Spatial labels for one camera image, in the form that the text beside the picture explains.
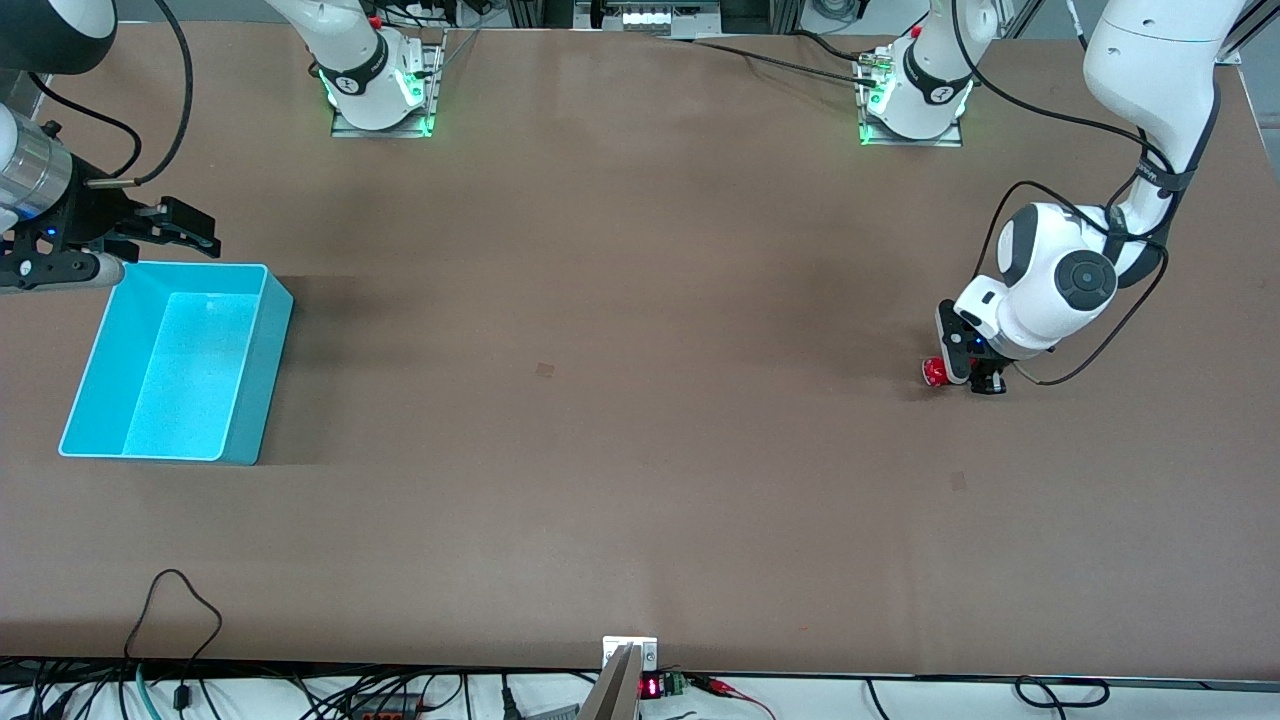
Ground short black table cable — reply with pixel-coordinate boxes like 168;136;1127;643
795;29;887;64

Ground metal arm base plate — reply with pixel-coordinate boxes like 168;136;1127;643
330;28;447;139
856;48;965;149

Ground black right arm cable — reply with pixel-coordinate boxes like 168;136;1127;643
28;0;198;186

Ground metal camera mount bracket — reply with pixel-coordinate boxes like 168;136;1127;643
578;636;660;720

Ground long black table cable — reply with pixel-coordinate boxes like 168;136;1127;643
655;35;881;87

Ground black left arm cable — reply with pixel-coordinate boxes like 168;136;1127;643
950;0;1223;388

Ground aluminium frame profile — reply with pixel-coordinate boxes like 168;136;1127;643
1215;0;1280;67

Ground white lit device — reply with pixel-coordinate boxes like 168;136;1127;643
574;0;723;37

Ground red clip lead wires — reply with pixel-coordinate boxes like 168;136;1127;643
688;674;778;720

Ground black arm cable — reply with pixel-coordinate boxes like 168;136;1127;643
950;0;1223;388
28;0;198;186

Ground blue plastic box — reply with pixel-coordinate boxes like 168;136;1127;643
58;262;295;466

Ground coiled black cable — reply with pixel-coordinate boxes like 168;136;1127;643
1014;676;1112;710

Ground thin black looped cable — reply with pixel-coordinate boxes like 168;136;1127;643
123;568;224;706

